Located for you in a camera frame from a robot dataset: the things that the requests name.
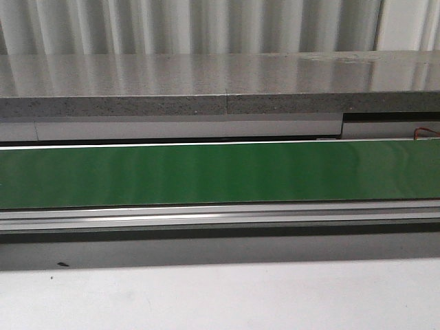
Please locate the green conveyor belt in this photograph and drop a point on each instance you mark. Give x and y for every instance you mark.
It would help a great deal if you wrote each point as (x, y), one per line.
(165, 174)

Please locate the grey stone countertop ledge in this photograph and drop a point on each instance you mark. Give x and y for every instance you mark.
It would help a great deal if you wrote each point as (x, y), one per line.
(103, 85)

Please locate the white corrugated curtain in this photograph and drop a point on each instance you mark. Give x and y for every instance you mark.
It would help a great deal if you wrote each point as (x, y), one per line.
(216, 27)

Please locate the aluminium conveyor frame rail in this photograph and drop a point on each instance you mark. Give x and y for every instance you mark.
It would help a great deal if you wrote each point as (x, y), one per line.
(239, 215)

